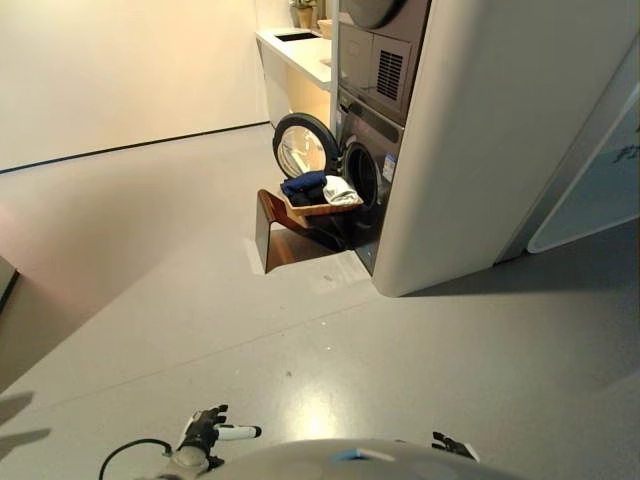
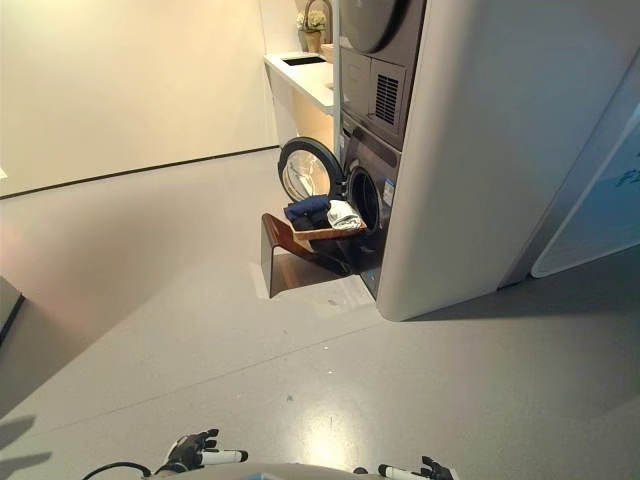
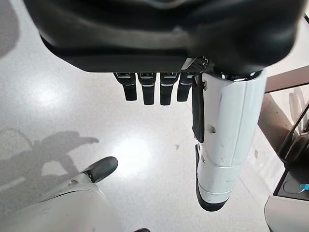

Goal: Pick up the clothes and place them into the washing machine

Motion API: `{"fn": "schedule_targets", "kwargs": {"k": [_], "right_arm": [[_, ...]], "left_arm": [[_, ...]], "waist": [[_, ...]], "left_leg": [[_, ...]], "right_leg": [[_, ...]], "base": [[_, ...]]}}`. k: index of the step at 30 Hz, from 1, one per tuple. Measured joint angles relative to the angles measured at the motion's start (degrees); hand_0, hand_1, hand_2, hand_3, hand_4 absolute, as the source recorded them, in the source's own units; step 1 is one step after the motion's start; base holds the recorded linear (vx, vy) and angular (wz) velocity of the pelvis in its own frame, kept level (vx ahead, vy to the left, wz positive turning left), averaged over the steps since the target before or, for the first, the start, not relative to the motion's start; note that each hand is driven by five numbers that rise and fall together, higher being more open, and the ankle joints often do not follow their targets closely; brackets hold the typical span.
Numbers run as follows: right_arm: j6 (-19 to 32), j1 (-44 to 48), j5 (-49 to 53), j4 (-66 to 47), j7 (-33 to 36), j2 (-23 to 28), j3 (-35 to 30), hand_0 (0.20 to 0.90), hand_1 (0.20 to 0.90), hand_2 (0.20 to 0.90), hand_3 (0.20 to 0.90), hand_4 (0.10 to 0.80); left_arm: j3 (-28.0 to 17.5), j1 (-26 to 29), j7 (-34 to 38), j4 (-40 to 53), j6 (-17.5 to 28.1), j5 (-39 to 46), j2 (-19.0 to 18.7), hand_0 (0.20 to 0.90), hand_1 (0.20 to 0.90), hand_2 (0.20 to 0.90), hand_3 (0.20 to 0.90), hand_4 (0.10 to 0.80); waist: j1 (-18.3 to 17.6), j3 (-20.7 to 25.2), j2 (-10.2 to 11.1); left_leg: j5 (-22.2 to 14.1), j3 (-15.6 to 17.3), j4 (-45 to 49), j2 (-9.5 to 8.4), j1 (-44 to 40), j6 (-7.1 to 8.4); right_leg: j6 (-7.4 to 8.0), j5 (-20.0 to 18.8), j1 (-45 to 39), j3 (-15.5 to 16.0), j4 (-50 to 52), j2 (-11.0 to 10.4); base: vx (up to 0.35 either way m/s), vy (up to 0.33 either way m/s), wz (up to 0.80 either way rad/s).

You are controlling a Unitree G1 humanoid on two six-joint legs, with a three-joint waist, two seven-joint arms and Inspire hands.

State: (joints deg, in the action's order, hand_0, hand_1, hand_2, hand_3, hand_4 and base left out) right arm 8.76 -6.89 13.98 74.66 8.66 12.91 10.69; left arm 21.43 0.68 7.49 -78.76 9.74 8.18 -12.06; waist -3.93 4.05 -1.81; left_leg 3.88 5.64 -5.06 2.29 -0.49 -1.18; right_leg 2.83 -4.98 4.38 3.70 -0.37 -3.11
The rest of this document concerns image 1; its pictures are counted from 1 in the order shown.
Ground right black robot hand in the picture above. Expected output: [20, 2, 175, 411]
[431, 430, 482, 464]

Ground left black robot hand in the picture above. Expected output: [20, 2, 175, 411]
[174, 403, 263, 472]

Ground blue garment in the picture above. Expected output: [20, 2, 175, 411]
[279, 170, 329, 199]

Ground white garment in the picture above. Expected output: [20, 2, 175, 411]
[322, 174, 359, 207]

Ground round glass washing machine door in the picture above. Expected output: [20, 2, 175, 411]
[272, 112, 338, 184]

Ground grey front-load washing machine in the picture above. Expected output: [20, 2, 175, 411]
[331, 87, 406, 277]

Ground brown acrylic stool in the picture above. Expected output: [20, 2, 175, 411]
[254, 188, 352, 274]

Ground grey cabinet with dark edge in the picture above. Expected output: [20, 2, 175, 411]
[0, 254, 21, 310]

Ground rectangular wicker laundry basket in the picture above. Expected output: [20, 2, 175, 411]
[280, 191, 365, 219]

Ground white framed glass panel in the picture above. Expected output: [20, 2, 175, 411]
[526, 93, 640, 254]

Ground white counter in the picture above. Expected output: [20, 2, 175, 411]
[255, 27, 334, 127]

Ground grey stacked dryer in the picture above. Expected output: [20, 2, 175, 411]
[335, 0, 433, 122]

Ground potted plant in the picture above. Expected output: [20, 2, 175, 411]
[288, 0, 319, 29]

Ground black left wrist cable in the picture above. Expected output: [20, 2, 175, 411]
[97, 438, 177, 480]

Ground white vertical frame post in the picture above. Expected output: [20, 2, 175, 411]
[326, 0, 343, 147]

